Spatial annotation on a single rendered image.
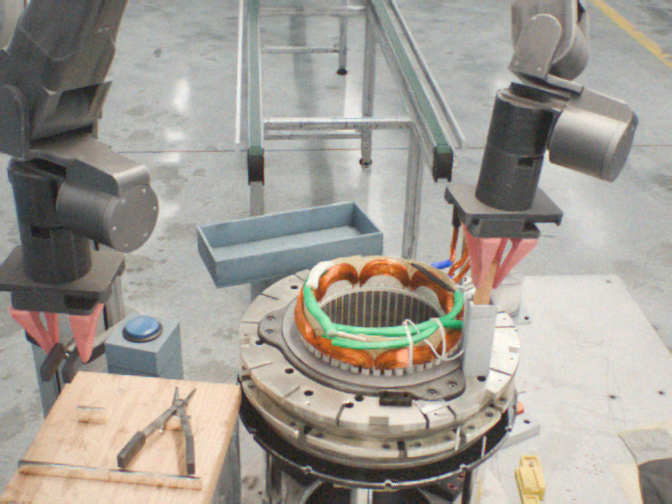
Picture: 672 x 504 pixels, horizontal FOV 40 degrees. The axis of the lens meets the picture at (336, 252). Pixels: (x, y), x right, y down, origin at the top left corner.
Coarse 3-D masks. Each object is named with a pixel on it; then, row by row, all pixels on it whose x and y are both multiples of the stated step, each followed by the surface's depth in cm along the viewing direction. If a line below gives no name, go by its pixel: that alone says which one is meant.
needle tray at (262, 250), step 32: (224, 224) 134; (256, 224) 136; (288, 224) 138; (320, 224) 140; (352, 224) 142; (224, 256) 133; (256, 256) 126; (288, 256) 128; (320, 256) 130; (256, 288) 136
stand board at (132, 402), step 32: (96, 384) 100; (128, 384) 101; (160, 384) 101; (192, 384) 101; (224, 384) 101; (64, 416) 96; (128, 416) 96; (192, 416) 96; (224, 416) 96; (32, 448) 91; (64, 448) 92; (96, 448) 92; (160, 448) 92; (224, 448) 94; (32, 480) 88; (64, 480) 88
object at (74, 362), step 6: (72, 354) 84; (78, 354) 84; (72, 360) 83; (78, 360) 84; (66, 366) 83; (72, 366) 83; (78, 366) 84; (66, 372) 82; (72, 372) 83; (66, 378) 83; (72, 378) 83
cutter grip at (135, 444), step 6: (138, 432) 89; (144, 432) 90; (132, 438) 89; (138, 438) 89; (144, 438) 90; (126, 444) 88; (132, 444) 88; (138, 444) 89; (144, 444) 90; (120, 450) 87; (126, 450) 87; (132, 450) 88; (138, 450) 89; (120, 456) 86; (126, 456) 87; (132, 456) 88; (120, 462) 87; (126, 462) 87
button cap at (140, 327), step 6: (138, 318) 115; (144, 318) 115; (150, 318) 115; (126, 324) 114; (132, 324) 114; (138, 324) 114; (144, 324) 114; (150, 324) 114; (156, 324) 114; (126, 330) 114; (132, 330) 113; (138, 330) 113; (144, 330) 113; (150, 330) 113; (156, 330) 114; (132, 336) 113; (138, 336) 113; (144, 336) 113
